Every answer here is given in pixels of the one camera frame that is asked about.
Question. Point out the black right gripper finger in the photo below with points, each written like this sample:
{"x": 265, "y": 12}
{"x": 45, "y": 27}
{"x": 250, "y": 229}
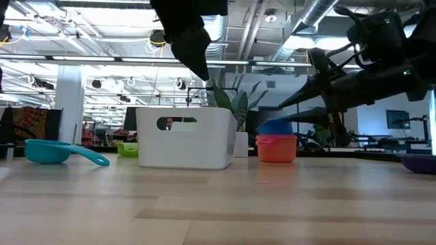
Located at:
{"x": 311, "y": 117}
{"x": 310, "y": 93}

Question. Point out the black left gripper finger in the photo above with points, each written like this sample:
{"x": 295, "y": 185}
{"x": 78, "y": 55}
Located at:
{"x": 195, "y": 54}

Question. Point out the blue plastic measuring cup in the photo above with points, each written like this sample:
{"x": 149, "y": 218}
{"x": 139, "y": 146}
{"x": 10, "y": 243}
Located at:
{"x": 274, "y": 128}

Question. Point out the orange plastic measuring cup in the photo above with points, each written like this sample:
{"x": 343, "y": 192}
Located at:
{"x": 276, "y": 151}

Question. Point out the pink-red plastic measuring cup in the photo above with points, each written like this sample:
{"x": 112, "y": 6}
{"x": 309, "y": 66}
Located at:
{"x": 264, "y": 139}

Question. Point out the white plastic basket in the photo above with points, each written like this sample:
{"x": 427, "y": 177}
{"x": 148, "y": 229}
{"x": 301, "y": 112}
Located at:
{"x": 190, "y": 149}

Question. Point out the green plastic measuring cup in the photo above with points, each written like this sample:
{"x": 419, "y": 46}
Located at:
{"x": 127, "y": 149}

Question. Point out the teal plastic measuring cup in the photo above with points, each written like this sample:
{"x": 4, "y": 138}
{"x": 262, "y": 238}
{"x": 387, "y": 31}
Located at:
{"x": 47, "y": 151}

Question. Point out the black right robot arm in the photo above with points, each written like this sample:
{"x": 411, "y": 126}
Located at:
{"x": 431, "y": 34}

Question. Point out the purple plastic measuring cup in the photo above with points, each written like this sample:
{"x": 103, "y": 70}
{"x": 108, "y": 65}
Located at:
{"x": 420, "y": 164}

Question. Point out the green snake plant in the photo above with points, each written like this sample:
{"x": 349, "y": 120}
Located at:
{"x": 240, "y": 105}

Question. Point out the person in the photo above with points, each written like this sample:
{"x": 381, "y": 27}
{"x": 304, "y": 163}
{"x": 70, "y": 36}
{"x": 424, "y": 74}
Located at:
{"x": 169, "y": 124}

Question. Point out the white plant pot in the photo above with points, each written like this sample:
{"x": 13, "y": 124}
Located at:
{"x": 241, "y": 144}

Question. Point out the white building column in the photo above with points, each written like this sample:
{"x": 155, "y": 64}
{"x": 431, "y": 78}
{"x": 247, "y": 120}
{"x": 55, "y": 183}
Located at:
{"x": 69, "y": 105}

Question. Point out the colourful patterned panel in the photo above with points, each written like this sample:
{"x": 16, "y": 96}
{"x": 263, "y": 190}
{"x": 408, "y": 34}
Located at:
{"x": 27, "y": 124}

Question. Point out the dark wall monitor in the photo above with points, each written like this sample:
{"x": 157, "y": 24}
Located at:
{"x": 398, "y": 119}

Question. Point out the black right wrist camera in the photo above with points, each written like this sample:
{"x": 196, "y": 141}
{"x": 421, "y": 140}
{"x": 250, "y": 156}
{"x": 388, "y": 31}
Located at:
{"x": 378, "y": 34}

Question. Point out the silver ventilation duct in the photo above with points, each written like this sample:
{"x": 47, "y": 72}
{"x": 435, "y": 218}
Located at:
{"x": 306, "y": 20}

